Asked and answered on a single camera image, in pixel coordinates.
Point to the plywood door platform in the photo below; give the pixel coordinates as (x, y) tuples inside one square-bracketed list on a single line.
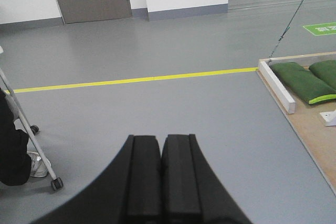
[(318, 140)]

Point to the white diagonal brace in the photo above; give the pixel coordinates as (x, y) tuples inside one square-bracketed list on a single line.
[(329, 118)]

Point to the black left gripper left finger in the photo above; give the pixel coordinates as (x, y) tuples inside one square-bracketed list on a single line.
[(127, 191)]

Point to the white wooden base frame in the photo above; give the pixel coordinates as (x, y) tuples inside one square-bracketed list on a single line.
[(279, 90)]

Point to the green sandbag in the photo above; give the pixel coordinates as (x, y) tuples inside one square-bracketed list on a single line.
[(325, 70), (303, 83)]

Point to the green sandbag left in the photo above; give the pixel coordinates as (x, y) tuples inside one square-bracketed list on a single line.
[(303, 83)]

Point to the white sneaker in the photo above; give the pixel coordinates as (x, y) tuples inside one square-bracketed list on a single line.
[(38, 168)]

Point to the green sandbag right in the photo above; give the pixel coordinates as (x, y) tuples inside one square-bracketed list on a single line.
[(325, 70)]

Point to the person in black clothes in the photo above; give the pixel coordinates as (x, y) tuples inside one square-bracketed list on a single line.
[(15, 162)]

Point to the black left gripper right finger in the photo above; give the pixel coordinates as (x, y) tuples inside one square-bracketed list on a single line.
[(192, 193)]

